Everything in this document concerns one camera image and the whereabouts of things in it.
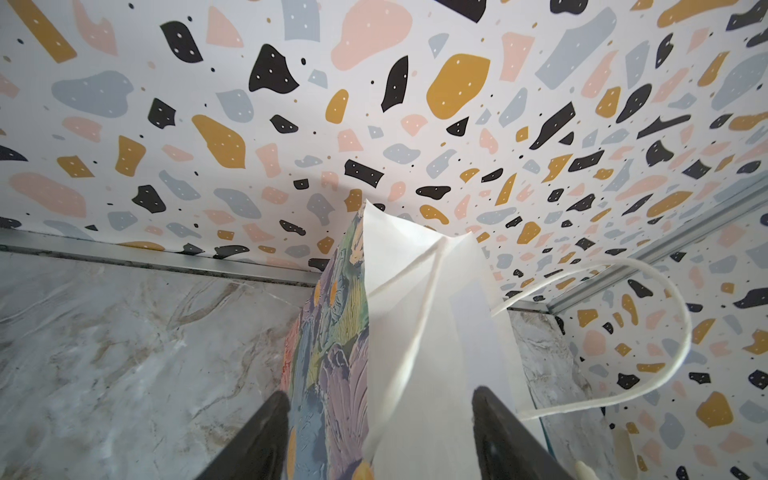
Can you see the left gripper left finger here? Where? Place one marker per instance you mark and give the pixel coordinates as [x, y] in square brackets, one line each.
[259, 450]

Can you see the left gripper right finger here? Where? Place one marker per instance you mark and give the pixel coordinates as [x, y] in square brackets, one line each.
[505, 448]

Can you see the floral paper bag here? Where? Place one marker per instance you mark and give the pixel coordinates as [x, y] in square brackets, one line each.
[404, 324]

